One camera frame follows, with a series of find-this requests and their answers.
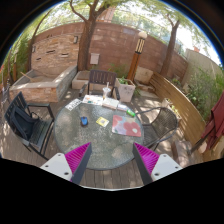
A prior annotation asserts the white square planter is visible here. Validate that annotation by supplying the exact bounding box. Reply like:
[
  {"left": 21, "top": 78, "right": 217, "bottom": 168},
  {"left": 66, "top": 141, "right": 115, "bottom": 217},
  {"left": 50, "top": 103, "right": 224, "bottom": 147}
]
[{"left": 116, "top": 78, "right": 135, "bottom": 102}]

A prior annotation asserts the tree trunk right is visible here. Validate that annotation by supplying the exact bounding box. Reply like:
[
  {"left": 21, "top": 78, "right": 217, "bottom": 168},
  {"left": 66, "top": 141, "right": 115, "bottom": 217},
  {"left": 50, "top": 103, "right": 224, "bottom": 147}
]
[{"left": 160, "top": 13, "right": 180, "bottom": 76}]

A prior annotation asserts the black white patterned card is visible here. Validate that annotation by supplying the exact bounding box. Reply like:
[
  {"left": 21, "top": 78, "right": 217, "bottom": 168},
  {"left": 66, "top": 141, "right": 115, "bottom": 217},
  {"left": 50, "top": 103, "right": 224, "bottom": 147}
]
[{"left": 65, "top": 99, "right": 82, "bottom": 111}]

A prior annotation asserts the tree trunk centre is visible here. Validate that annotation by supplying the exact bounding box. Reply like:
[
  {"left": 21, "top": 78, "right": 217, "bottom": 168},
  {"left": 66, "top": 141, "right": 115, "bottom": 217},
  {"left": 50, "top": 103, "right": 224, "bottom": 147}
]
[{"left": 69, "top": 0, "right": 112, "bottom": 71}]

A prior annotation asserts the folded red umbrella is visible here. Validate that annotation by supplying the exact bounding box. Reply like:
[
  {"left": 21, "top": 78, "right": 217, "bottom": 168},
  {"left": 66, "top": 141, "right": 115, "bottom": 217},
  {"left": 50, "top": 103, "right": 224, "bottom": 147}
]
[{"left": 191, "top": 91, "right": 224, "bottom": 152}]

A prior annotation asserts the yellow card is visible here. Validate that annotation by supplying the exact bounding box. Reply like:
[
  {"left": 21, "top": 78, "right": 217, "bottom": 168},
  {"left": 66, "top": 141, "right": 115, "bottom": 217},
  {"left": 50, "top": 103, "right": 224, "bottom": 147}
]
[{"left": 96, "top": 117, "right": 109, "bottom": 127}]

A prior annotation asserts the wicker metal chair right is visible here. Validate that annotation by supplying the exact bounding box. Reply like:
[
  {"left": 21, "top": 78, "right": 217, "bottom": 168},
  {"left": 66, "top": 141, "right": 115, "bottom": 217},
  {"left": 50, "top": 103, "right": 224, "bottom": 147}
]
[{"left": 137, "top": 107, "right": 178, "bottom": 149}]

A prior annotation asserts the blue computer mouse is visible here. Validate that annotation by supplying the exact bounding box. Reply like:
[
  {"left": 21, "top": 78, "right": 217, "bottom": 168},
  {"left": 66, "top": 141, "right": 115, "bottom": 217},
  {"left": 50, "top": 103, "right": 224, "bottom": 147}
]
[{"left": 80, "top": 116, "right": 88, "bottom": 126}]

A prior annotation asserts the black metal chair left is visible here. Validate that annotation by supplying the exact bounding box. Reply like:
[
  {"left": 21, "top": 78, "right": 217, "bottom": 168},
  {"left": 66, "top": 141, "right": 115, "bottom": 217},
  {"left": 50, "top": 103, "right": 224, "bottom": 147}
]
[{"left": 4, "top": 92, "right": 55, "bottom": 160}]

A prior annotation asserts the plastic cup with straw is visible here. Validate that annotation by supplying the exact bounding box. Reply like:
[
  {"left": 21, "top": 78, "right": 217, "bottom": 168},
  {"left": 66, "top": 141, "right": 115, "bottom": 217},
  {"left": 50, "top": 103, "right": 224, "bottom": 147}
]
[{"left": 103, "top": 82, "right": 111, "bottom": 99}]

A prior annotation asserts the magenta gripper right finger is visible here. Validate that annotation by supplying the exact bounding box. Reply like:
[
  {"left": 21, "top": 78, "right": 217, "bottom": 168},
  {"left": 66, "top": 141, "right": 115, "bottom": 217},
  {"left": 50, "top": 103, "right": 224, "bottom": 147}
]
[{"left": 133, "top": 143, "right": 182, "bottom": 185}]

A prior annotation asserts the dark wooden chair back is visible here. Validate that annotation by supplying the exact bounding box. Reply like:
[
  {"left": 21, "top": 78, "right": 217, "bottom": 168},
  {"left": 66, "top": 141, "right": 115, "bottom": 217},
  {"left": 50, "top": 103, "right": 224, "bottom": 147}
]
[{"left": 79, "top": 69, "right": 120, "bottom": 99}]

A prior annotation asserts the open magazine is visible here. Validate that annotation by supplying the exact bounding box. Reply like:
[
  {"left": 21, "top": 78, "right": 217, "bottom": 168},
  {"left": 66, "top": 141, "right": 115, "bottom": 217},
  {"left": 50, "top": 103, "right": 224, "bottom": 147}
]
[{"left": 83, "top": 95, "right": 103, "bottom": 106}]

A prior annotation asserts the round glass patio table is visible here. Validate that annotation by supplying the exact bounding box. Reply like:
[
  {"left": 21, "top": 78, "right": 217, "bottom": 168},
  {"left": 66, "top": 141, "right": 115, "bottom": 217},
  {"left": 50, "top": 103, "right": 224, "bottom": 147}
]
[{"left": 54, "top": 102, "right": 144, "bottom": 170}]

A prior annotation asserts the curved wooden bench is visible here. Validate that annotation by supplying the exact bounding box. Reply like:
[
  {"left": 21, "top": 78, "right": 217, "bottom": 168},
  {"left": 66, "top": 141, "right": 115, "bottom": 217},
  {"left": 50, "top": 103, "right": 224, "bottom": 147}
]
[{"left": 150, "top": 73, "right": 205, "bottom": 145}]

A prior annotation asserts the tree trunk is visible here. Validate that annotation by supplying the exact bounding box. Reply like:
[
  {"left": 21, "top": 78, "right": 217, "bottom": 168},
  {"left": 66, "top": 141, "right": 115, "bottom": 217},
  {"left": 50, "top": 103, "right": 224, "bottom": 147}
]
[
  {"left": 69, "top": 0, "right": 112, "bottom": 71},
  {"left": 160, "top": 13, "right": 180, "bottom": 76}
]

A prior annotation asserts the stone raised planter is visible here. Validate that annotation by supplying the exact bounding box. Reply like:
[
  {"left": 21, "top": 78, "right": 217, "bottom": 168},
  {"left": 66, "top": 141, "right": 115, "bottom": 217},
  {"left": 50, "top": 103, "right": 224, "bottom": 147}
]
[{"left": 9, "top": 65, "right": 77, "bottom": 103}]

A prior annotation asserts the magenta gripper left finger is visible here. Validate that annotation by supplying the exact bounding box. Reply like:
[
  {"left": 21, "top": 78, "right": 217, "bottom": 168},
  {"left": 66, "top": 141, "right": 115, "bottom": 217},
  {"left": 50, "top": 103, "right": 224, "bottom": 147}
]
[{"left": 41, "top": 142, "right": 92, "bottom": 185}]

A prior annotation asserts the green bottle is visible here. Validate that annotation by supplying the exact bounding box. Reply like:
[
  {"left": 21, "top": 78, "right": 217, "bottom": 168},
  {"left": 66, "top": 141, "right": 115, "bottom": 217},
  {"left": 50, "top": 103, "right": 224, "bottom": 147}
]
[{"left": 126, "top": 109, "right": 136, "bottom": 117}]

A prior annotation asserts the wooden lamp post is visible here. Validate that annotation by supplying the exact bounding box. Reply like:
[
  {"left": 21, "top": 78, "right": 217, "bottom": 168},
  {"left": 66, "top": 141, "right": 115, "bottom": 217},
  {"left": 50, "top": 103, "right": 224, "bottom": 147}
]
[{"left": 127, "top": 31, "right": 147, "bottom": 81}]

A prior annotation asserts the white book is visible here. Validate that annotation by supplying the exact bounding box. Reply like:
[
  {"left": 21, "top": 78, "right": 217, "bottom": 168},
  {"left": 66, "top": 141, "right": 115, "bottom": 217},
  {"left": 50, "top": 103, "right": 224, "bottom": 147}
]
[{"left": 102, "top": 98, "right": 119, "bottom": 109}]

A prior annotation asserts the red floral mouse pad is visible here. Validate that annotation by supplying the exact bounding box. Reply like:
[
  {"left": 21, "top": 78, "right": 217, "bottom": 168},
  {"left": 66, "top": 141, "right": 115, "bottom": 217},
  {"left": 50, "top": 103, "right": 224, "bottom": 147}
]
[{"left": 112, "top": 115, "right": 141, "bottom": 137}]

